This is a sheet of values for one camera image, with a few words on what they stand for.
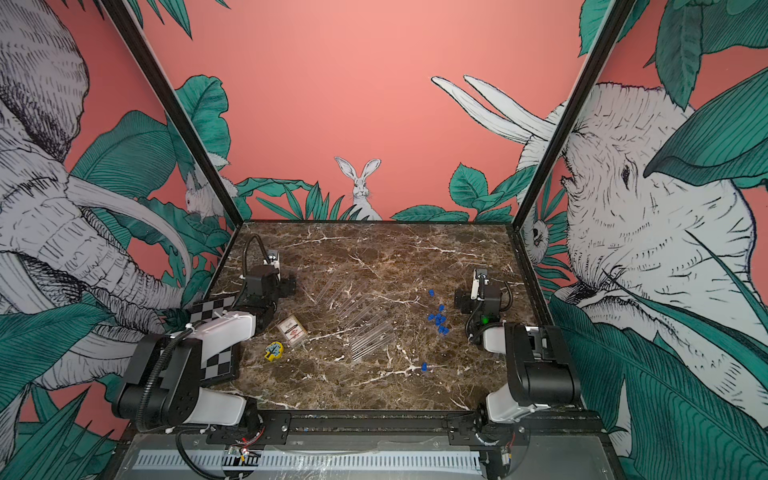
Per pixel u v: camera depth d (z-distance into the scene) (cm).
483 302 72
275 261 80
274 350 86
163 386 43
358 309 96
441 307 97
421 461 70
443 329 92
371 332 90
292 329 90
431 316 95
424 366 84
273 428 74
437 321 93
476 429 73
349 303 98
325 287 101
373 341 89
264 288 70
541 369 46
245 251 113
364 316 95
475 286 85
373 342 88
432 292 101
